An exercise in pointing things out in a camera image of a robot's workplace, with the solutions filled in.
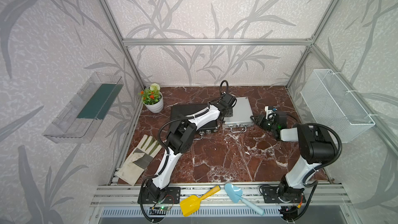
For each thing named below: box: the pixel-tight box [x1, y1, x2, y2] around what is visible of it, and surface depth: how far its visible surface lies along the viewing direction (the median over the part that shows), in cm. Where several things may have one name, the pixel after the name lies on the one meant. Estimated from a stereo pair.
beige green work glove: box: [116, 134, 163, 186], surface depth 86 cm
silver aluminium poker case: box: [222, 96, 255, 133], surface depth 98 cm
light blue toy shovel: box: [224, 183, 265, 216], surface depth 75 cm
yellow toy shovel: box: [179, 185, 221, 217], surface depth 73 cm
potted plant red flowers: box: [137, 82, 164, 114], surface depth 100 cm
